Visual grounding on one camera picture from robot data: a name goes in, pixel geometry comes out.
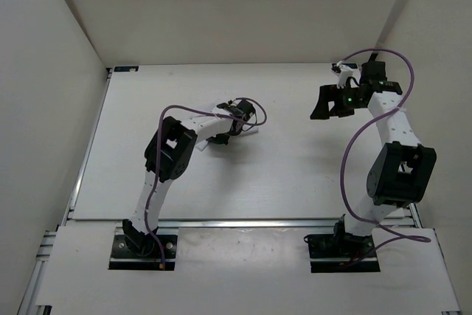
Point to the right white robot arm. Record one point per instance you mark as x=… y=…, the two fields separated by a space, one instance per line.
x=400 y=173

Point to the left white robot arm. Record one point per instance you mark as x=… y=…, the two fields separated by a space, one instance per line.
x=167 y=156

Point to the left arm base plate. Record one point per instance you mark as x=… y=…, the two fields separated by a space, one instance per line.
x=125 y=256

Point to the front aluminium rail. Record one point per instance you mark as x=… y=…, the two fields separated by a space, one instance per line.
x=245 y=223

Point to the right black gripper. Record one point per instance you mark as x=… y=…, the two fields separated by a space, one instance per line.
x=330 y=93

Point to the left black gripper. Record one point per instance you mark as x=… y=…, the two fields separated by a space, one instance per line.
x=218 y=139

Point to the left blue corner label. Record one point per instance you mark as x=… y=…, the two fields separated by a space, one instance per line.
x=126 y=68

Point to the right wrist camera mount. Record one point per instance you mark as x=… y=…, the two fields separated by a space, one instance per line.
x=345 y=75

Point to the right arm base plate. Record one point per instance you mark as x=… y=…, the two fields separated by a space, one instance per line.
x=328 y=255

